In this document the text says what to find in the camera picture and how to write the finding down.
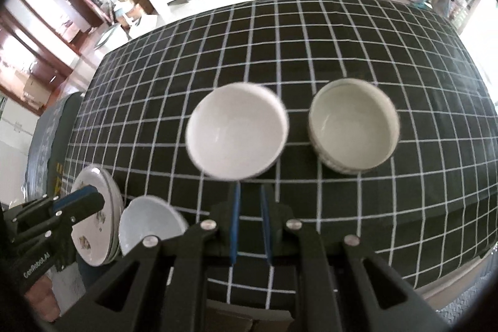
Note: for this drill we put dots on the white dustpan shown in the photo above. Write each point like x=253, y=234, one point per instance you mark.
x=142, y=21

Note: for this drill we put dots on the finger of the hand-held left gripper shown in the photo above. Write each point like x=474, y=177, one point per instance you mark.
x=77, y=196
x=64, y=246

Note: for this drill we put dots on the dark chair with patterned cloth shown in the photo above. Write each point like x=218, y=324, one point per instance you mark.
x=50, y=145

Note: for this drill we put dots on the plain white bowl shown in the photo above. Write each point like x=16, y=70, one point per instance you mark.
x=237, y=129

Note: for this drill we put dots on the light blue floral bowl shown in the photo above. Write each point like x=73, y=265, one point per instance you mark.
x=149, y=225

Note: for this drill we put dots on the white plate with bird print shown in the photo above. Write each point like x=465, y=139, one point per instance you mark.
x=95, y=234

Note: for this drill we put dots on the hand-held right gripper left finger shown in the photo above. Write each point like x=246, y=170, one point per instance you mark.
x=233, y=227

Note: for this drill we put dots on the white mop bucket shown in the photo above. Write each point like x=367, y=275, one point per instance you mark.
x=111, y=36

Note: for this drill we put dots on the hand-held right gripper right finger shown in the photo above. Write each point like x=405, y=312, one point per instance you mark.
x=266, y=227

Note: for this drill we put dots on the dotted pattern bowl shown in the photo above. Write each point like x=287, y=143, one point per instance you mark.
x=354, y=126

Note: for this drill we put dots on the black checked tablecloth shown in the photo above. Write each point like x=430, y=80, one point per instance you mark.
x=311, y=44

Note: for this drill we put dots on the person's left hand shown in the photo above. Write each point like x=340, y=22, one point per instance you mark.
x=41, y=297

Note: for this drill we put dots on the brown wooden door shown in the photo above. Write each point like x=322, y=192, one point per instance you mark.
x=23, y=56

